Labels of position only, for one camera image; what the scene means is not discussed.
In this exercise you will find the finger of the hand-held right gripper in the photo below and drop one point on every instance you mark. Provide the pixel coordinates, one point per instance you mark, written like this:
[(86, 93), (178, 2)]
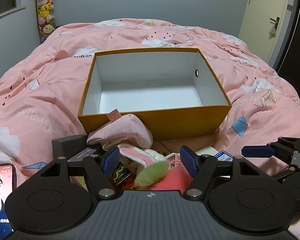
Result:
[(288, 172), (257, 151)]

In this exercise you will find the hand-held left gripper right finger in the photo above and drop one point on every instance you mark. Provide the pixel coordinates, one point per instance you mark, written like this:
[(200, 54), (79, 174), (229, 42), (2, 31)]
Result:
[(188, 160)]

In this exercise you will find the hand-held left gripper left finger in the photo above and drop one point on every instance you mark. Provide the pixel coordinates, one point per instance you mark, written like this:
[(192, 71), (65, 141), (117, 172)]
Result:
[(111, 160)]

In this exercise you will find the white long box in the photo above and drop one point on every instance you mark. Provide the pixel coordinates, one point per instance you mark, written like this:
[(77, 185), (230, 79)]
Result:
[(206, 151)]

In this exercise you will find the pink case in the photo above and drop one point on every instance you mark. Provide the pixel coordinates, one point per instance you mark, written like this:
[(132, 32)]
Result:
[(175, 180)]

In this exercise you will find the white knitted doll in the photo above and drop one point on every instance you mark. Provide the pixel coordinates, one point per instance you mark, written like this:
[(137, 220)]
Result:
[(140, 155)]

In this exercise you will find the pink fabric pouch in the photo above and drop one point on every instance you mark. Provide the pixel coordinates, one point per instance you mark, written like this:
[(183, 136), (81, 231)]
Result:
[(130, 130)]

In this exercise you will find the yellow cardboard box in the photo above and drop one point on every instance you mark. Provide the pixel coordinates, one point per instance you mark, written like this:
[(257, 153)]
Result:
[(190, 122)]

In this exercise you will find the red green feather toy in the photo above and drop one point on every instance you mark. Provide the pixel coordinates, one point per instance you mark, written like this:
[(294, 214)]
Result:
[(151, 173)]

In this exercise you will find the tan wooden block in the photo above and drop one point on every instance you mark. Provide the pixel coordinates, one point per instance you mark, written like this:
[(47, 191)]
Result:
[(77, 182)]

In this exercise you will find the dark multicoloured trinket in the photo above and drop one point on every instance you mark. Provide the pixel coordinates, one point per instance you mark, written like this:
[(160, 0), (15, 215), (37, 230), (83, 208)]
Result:
[(121, 175)]

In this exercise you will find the blue white packet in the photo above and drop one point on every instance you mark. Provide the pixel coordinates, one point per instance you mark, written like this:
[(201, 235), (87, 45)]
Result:
[(223, 155)]

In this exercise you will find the black box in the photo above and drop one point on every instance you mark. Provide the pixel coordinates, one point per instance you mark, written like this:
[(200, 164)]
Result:
[(67, 142)]

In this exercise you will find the pink printed blanket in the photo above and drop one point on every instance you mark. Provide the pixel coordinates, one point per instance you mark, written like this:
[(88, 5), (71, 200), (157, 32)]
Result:
[(40, 92)]

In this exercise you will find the smartphone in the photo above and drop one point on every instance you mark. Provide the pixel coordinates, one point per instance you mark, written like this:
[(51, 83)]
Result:
[(1, 192)]

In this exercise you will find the hanging door charm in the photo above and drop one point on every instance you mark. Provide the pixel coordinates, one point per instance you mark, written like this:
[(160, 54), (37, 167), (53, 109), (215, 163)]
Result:
[(272, 32)]

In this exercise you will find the cream door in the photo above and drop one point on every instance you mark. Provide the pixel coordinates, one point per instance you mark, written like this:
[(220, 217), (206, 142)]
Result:
[(262, 5)]

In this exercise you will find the column of plush toys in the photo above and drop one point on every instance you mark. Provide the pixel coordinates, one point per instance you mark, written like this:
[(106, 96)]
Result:
[(45, 10)]

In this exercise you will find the dark door frame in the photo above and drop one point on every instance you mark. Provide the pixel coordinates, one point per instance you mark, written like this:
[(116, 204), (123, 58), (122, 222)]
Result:
[(296, 42)]

